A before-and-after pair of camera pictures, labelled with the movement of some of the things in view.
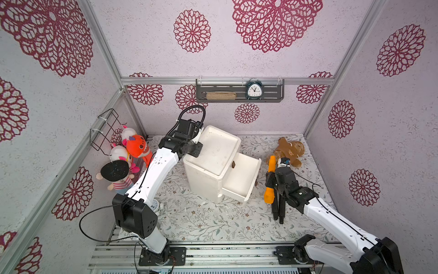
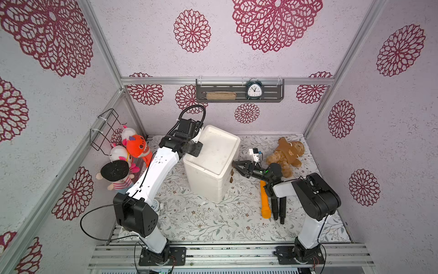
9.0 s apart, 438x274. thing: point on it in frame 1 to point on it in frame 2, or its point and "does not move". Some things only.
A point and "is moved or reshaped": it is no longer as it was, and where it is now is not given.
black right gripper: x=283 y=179 to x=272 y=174
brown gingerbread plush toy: x=292 y=150 does not move
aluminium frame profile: x=6 y=260 does not move
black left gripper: x=199 y=146 does not move
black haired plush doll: x=118 y=172 does not move
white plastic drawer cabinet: x=220 y=169 is moved or reshaped
